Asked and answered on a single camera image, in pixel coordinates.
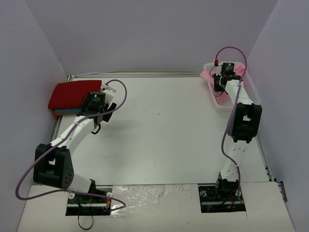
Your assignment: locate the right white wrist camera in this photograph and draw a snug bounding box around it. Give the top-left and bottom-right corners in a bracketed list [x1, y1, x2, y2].
[214, 59, 223, 75]

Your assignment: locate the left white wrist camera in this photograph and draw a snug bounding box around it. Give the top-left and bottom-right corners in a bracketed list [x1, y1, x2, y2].
[101, 84, 116, 104]

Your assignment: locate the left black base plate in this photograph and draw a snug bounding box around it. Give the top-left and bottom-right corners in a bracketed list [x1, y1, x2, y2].
[65, 192, 111, 216]

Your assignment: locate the folded red t shirt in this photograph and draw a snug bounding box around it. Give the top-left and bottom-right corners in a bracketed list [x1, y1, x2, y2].
[48, 80, 102, 110]

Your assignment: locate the white foam board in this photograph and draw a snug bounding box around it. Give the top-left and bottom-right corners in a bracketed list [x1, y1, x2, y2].
[18, 182, 294, 232]

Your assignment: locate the pink t shirt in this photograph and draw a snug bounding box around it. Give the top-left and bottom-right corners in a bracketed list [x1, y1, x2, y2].
[200, 62, 245, 105]

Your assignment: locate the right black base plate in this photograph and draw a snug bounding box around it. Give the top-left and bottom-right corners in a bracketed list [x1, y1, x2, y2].
[198, 184, 246, 213]

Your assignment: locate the thin black cable loop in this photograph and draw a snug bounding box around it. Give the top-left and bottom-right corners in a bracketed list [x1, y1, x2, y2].
[77, 203, 94, 230]

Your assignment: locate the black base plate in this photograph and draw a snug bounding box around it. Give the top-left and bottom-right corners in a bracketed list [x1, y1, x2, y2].
[198, 184, 246, 213]
[65, 192, 111, 216]

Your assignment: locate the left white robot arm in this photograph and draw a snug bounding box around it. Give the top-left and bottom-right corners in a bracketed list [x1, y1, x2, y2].
[33, 87, 117, 202]

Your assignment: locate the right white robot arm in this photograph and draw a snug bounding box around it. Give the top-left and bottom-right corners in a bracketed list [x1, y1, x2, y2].
[212, 62, 262, 201]

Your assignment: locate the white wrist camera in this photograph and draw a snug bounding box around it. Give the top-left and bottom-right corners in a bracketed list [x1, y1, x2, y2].
[214, 59, 223, 75]
[101, 84, 116, 104]

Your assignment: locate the folded teal t shirt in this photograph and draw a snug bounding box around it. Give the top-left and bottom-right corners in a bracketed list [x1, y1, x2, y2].
[55, 108, 80, 111]

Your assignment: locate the white plastic basket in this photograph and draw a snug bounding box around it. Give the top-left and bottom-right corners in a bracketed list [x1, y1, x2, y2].
[200, 63, 261, 112]

